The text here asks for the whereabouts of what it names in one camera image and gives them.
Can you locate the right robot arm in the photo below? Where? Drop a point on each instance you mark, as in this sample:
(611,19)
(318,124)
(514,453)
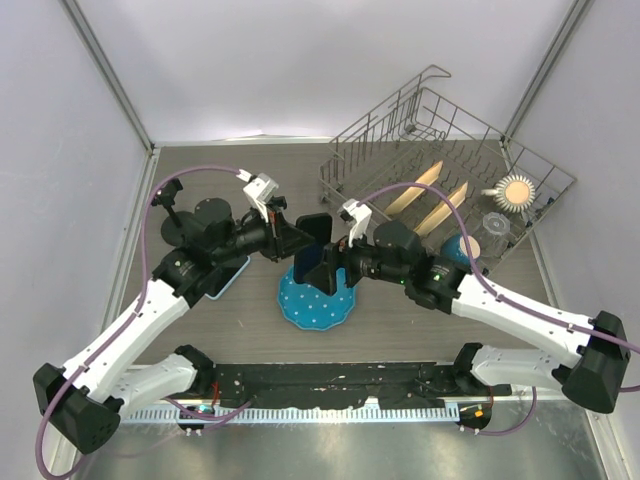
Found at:
(582,357)

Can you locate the clear glass cup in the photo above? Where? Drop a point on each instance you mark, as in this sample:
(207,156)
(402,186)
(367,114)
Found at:
(494,234)

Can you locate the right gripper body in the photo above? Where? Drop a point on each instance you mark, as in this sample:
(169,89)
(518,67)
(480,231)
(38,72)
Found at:
(359,261)

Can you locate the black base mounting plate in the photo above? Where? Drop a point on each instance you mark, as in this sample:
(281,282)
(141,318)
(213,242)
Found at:
(339,386)

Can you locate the blue mug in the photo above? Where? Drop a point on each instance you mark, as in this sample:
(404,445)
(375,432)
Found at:
(454,249)

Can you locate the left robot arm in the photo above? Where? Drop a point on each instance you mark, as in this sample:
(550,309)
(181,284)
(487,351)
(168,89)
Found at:
(86,398)

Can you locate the blue polka dot plate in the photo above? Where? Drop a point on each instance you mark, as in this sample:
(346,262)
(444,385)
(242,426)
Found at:
(310,309)

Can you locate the beige plate, front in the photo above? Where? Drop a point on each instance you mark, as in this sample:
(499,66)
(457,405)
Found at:
(441,211)

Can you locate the phone in blue case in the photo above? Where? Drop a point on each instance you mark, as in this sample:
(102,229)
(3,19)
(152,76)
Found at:
(229,273)

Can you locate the beige plate, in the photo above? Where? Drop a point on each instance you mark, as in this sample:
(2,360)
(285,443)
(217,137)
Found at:
(412,193)
(441,211)

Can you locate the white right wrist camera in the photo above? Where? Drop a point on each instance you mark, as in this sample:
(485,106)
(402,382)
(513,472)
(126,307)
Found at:
(357,215)

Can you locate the beige plate, rear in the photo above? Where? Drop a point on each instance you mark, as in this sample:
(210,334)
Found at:
(412,193)

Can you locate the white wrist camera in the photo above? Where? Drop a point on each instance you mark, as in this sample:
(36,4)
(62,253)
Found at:
(259,189)
(357,215)

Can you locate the black phone stand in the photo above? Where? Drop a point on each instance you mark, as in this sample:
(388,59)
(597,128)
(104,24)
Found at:
(178,226)

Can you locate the grey wire dish rack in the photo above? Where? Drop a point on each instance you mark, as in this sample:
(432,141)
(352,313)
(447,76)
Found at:
(412,129)

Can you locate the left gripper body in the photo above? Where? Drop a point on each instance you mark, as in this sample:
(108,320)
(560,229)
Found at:
(258,234)

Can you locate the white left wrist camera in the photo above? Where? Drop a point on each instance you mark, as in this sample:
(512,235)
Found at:
(259,189)

